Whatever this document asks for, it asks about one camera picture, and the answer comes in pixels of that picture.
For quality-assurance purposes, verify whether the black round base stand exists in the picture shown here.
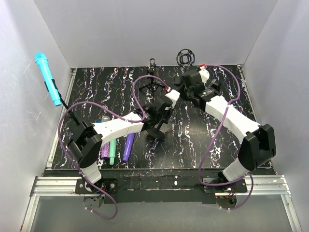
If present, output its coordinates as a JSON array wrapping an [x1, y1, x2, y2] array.
[[60, 95, 80, 126], [147, 121, 165, 141]]

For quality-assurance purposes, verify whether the black slim tripod stand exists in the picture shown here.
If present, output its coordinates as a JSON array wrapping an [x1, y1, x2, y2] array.
[[139, 58, 165, 96]]

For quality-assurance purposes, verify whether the purple toy microphone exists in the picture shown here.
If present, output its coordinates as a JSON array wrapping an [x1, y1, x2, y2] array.
[[123, 133, 135, 162]]

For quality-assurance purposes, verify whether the mint green toy microphone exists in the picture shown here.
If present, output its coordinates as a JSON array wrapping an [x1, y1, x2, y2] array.
[[109, 139, 116, 165]]

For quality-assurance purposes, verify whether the purple glitter microphone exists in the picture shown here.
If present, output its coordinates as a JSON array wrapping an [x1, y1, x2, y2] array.
[[100, 115, 111, 160]]

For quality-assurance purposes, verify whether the black shock mount tripod stand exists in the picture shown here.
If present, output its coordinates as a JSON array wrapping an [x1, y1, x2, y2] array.
[[176, 48, 196, 71]]

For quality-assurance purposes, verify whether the cyan toy microphone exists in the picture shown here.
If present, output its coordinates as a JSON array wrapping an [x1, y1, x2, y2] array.
[[34, 52, 61, 106]]

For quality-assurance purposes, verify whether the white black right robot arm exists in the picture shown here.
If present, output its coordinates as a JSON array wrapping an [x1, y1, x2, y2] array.
[[174, 67, 276, 186]]

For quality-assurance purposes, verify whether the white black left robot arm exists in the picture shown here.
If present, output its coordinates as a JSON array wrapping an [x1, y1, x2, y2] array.
[[68, 94, 177, 184]]

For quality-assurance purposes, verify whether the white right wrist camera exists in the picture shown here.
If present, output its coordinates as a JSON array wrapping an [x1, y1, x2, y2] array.
[[197, 64, 210, 84]]

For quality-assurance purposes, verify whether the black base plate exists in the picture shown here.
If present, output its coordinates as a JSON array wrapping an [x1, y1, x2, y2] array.
[[75, 169, 247, 203]]

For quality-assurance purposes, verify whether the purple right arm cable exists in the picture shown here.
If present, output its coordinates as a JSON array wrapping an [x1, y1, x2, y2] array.
[[197, 64, 254, 210]]

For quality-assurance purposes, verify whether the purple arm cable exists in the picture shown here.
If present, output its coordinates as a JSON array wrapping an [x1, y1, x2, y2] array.
[[197, 64, 254, 210], [57, 75, 172, 219]]

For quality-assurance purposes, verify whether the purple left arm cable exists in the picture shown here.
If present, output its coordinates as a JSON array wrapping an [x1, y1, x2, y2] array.
[[57, 75, 172, 219]]

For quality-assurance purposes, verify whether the aluminium rail frame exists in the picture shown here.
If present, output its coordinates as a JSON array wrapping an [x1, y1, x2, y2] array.
[[21, 170, 302, 232]]

